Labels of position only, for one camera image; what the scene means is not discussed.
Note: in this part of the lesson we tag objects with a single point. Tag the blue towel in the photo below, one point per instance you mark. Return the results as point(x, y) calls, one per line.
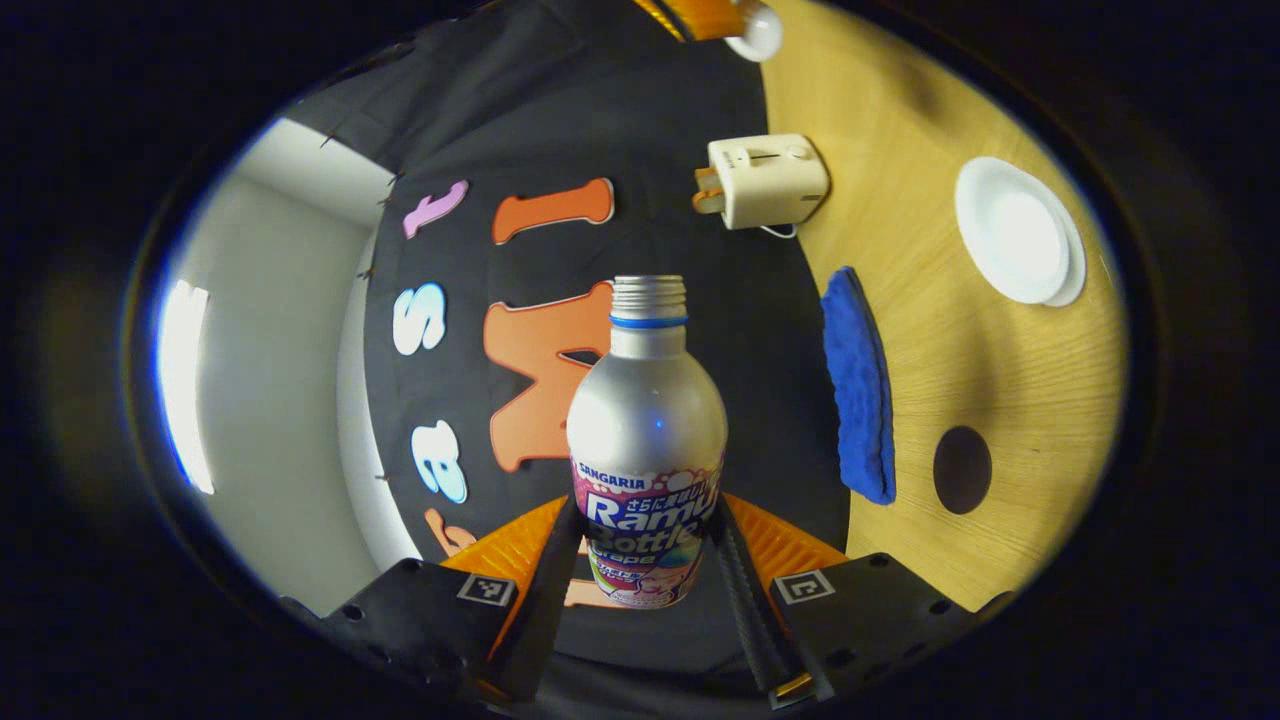
point(860, 390)

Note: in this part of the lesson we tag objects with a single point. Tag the dark round coaster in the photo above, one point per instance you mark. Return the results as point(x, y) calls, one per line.
point(962, 470)

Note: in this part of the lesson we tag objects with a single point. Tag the silver water bottle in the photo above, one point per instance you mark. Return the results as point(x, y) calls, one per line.
point(645, 420)

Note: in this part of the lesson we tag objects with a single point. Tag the bright ceiling light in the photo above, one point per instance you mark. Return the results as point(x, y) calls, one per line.
point(185, 390)

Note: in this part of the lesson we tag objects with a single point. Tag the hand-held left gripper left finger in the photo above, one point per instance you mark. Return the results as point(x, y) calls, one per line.
point(545, 610)

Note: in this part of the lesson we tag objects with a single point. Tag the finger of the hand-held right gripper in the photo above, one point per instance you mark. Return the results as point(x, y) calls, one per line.
point(700, 15)

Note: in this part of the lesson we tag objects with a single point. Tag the black backdrop cloth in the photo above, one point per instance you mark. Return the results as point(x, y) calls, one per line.
point(770, 350)

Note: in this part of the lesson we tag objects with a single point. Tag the toast slice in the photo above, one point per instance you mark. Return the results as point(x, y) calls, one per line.
point(706, 192)

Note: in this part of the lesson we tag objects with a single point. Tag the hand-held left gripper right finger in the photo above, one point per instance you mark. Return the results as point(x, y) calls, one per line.
point(748, 610)

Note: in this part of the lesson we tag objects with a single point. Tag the white toaster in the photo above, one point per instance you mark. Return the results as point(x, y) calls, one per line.
point(770, 180)

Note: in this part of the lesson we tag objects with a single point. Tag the white saucer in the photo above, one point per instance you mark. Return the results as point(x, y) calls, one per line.
point(1077, 260)

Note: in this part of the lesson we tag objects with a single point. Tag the white teacup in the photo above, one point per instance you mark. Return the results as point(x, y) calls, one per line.
point(1010, 230)

